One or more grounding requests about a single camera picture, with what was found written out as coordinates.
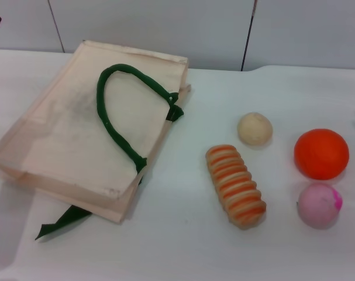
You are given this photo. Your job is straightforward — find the cream canvas bag green handles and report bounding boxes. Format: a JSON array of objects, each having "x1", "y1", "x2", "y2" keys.
[{"x1": 0, "y1": 39, "x2": 193, "y2": 241}]

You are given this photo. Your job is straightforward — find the round beige egg yolk pastry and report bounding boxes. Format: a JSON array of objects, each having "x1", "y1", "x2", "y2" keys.
[{"x1": 237, "y1": 112, "x2": 274, "y2": 150}]

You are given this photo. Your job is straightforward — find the orange striped bread loaf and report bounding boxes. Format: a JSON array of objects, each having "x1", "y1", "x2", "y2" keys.
[{"x1": 205, "y1": 144, "x2": 267, "y2": 231}]

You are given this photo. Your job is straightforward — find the orange fruit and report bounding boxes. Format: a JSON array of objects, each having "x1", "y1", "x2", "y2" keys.
[{"x1": 294, "y1": 128, "x2": 350, "y2": 180}]

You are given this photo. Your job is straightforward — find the pink peach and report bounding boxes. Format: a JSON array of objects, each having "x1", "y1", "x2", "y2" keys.
[{"x1": 296, "y1": 183, "x2": 343, "y2": 230}]

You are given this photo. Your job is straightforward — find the thin dark wall cable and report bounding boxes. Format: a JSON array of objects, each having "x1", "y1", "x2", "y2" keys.
[{"x1": 240, "y1": 0, "x2": 257, "y2": 72}]

